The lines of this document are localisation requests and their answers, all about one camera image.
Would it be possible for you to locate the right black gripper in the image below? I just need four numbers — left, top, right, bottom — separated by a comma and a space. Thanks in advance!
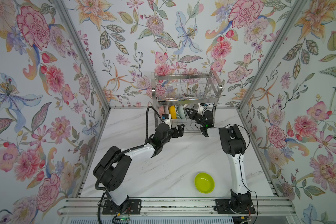
186, 108, 206, 128

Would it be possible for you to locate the dark blue flower bowl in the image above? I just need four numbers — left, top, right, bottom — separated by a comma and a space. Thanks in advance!
185, 106, 192, 118

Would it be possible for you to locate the pale celadon bowl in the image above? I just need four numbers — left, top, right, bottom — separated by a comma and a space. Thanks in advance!
177, 105, 186, 119

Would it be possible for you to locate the yellow bowl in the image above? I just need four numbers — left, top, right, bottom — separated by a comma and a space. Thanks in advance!
169, 105, 177, 119

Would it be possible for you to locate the pink striped bowl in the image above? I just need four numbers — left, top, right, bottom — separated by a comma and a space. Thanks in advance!
162, 105, 169, 119

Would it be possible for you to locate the lime green bowl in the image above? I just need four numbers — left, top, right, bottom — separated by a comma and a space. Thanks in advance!
194, 172, 215, 194

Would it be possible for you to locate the green leaf pattern bowl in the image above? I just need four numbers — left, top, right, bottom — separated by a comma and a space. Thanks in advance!
175, 106, 180, 119

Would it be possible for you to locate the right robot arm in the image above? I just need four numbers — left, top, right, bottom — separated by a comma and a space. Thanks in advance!
185, 108, 254, 214

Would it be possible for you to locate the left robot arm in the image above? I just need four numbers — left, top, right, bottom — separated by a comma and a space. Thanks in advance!
93, 123, 185, 209

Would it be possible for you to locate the steel two-tier dish rack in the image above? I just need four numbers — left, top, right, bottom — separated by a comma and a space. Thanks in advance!
151, 71, 223, 133

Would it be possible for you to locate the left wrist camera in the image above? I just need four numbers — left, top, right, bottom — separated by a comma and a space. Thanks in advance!
162, 114, 172, 128

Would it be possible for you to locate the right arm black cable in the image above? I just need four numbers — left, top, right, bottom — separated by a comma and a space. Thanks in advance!
201, 103, 259, 224

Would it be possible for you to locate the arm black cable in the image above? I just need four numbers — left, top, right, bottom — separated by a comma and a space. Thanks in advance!
201, 103, 259, 224
94, 105, 164, 224

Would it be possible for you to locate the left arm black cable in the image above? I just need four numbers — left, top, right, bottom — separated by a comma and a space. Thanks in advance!
94, 105, 164, 224

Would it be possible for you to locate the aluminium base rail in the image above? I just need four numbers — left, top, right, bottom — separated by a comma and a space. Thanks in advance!
57, 197, 296, 217

